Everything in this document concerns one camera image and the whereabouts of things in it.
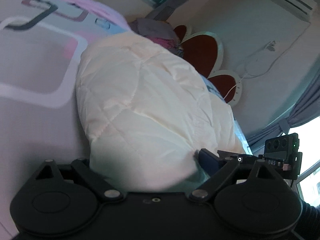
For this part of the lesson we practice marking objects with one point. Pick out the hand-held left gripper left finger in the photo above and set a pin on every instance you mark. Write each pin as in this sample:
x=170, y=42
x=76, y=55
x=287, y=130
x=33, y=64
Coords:
x=86, y=172

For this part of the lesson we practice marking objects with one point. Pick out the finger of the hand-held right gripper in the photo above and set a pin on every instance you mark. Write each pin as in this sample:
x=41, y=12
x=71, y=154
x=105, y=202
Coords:
x=237, y=155

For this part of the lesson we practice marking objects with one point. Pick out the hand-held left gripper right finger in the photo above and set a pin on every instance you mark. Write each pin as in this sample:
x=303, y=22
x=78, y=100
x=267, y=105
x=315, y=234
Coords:
x=208, y=161

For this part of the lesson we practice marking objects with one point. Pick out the white quilted duvet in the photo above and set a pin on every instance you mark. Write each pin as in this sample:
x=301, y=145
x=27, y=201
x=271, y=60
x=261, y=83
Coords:
x=147, y=105

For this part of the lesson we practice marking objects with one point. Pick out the person's right forearm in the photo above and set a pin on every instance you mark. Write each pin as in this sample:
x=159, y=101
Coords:
x=311, y=220

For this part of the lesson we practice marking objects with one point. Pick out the grey and pink clothes pile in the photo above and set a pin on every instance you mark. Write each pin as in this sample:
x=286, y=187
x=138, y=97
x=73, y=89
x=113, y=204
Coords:
x=156, y=31

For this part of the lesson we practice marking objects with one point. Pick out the bright glass window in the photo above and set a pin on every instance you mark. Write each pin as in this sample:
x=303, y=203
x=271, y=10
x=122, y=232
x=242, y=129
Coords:
x=310, y=150

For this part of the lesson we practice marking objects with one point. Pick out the red heart-shaped headboard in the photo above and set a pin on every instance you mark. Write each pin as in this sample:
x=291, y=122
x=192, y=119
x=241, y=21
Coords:
x=200, y=52

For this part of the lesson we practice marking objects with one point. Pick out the pastel printed bed sheet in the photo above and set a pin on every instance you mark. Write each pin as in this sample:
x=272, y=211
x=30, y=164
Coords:
x=35, y=62

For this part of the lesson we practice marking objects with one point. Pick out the pink pillow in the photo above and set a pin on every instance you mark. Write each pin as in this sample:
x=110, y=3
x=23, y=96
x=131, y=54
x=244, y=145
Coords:
x=98, y=6

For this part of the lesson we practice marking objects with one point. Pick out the white wall socket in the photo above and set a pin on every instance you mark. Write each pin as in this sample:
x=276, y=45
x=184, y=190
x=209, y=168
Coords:
x=271, y=45

